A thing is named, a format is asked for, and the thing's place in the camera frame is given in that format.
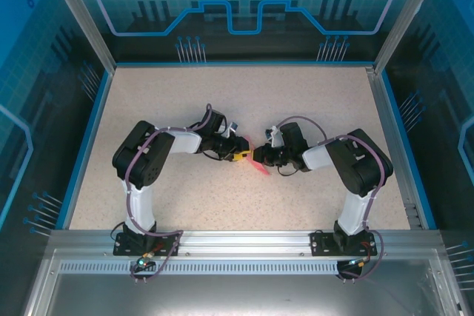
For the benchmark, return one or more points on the aluminium side rail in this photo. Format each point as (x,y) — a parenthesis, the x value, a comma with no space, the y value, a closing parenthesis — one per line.
(394,149)

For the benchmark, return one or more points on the aluminium mounting rail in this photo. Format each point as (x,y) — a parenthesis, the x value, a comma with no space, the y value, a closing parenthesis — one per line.
(244,242)

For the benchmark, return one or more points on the steel sheet shelf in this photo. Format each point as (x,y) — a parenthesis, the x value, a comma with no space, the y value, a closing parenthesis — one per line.
(237,294)

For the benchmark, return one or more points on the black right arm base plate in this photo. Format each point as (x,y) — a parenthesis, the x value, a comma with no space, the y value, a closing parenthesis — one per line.
(320,243)

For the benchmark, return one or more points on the aluminium frame post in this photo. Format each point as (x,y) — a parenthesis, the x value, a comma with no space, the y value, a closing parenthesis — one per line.
(403,16)
(79,16)

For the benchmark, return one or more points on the pink paper sheet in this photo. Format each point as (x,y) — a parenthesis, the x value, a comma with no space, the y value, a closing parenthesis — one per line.
(261,168)

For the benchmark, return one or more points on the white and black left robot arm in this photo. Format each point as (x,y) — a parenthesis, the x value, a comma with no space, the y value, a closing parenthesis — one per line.
(142,208)

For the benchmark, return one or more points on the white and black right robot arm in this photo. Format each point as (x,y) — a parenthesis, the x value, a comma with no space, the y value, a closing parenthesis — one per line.
(353,218)

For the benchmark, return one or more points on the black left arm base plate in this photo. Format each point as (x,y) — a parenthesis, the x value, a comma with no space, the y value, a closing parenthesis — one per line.
(122,245)

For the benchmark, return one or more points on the blue table edge strip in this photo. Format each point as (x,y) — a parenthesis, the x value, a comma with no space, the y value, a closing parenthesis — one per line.
(87,149)
(406,149)

